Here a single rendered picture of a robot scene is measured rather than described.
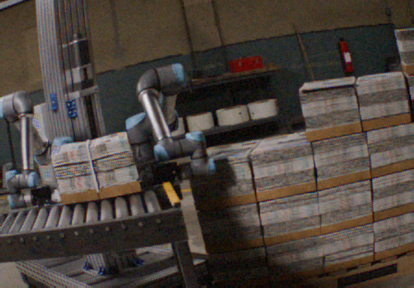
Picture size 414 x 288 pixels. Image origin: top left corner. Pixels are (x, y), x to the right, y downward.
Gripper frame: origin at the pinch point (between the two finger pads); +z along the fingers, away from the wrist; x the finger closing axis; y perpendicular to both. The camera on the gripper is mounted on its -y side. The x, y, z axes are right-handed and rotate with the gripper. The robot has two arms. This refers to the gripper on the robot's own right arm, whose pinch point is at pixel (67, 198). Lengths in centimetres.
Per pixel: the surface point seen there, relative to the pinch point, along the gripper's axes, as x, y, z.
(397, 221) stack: -24, -46, 153
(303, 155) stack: -8, -2, 109
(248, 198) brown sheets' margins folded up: 3, -17, 82
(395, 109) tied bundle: -28, 11, 157
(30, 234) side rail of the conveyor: -68, -3, -14
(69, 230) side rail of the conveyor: -68, -3, 5
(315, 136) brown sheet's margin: -11, 6, 115
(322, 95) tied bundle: -14, 23, 122
